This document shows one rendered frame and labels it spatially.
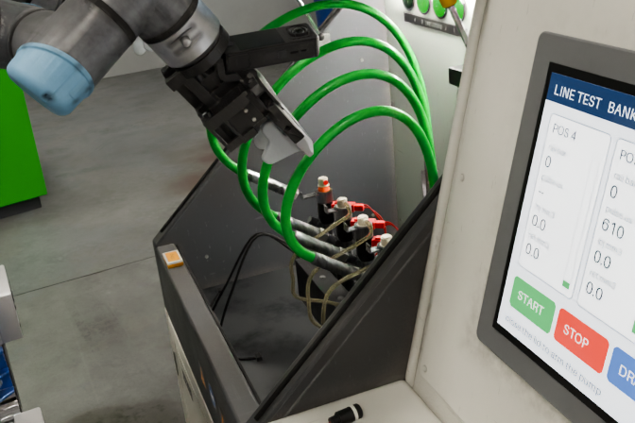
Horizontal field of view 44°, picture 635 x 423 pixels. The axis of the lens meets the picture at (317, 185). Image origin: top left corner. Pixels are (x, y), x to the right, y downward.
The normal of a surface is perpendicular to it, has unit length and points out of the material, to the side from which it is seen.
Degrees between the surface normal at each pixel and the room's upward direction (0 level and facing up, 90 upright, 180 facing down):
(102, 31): 84
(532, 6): 76
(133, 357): 0
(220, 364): 0
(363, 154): 90
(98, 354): 0
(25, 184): 90
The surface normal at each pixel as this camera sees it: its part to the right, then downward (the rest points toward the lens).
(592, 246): -0.92, -0.01
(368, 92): 0.36, 0.31
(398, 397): -0.09, -0.93
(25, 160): 0.56, 0.25
